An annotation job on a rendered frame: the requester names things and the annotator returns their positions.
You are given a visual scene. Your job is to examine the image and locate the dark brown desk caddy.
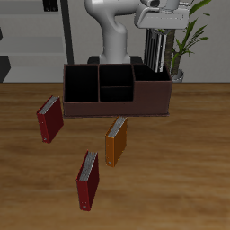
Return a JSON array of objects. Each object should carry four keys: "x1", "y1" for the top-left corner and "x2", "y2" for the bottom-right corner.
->
[{"x1": 62, "y1": 62, "x2": 173, "y2": 119}]

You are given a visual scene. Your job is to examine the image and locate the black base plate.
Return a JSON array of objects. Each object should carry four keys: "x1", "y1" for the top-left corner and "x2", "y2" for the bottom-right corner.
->
[{"x1": 86, "y1": 55, "x2": 145, "y2": 65}]

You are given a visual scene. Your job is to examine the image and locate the black white striped book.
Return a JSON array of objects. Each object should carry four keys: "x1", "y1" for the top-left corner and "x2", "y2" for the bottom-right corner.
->
[{"x1": 144, "y1": 28, "x2": 168, "y2": 74}]

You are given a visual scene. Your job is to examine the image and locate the red book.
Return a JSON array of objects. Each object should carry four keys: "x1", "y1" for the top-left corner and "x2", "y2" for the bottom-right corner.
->
[
  {"x1": 36, "y1": 94, "x2": 65, "y2": 145},
  {"x1": 75, "y1": 150, "x2": 101, "y2": 212}
]

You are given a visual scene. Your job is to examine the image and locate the green pot plant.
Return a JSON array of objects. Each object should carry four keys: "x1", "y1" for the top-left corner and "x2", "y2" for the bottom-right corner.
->
[{"x1": 164, "y1": 0, "x2": 213, "y2": 84}]

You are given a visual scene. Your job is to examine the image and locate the black upright post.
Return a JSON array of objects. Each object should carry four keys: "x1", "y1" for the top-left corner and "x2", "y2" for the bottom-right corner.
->
[{"x1": 59, "y1": 0, "x2": 75, "y2": 65}]

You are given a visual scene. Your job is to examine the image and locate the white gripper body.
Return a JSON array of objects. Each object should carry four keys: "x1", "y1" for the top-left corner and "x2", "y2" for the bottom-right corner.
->
[{"x1": 133, "y1": 5, "x2": 190, "y2": 31}]

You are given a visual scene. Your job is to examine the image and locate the grey shelf unit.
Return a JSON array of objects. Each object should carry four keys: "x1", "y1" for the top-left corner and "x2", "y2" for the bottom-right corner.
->
[{"x1": 0, "y1": 0, "x2": 69, "y2": 84}]

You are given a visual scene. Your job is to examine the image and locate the black books on shelf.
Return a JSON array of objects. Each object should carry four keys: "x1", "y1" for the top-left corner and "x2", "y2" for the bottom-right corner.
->
[{"x1": 42, "y1": 0, "x2": 59, "y2": 13}]

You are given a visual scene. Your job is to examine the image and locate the orange book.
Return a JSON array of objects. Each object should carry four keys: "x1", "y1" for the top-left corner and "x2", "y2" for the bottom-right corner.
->
[{"x1": 104, "y1": 116, "x2": 128, "y2": 168}]

